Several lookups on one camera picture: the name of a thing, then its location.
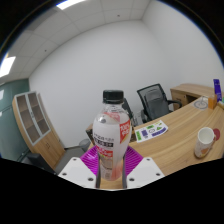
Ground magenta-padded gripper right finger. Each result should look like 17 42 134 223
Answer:
121 145 166 190

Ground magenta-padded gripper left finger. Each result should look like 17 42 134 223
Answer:
57 145 102 190

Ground clear bottle with black cap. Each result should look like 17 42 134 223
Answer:
92 89 132 183

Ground grey trash bin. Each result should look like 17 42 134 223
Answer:
78 138 92 153

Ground black armchair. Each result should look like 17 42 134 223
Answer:
20 151 58 175

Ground printed paper leaflet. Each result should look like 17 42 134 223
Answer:
134 119 169 144

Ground wooden shelf cabinet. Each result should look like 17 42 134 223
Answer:
11 90 66 169

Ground white printed cup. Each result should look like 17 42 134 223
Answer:
194 126 216 159

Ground black mesh office chair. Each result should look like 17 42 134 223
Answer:
136 83 183 123

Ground flat round red coaster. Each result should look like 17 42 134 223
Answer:
213 128 222 141

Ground wooden side desk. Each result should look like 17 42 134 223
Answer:
169 83 216 111

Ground purple box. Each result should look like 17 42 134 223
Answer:
213 78 223 103

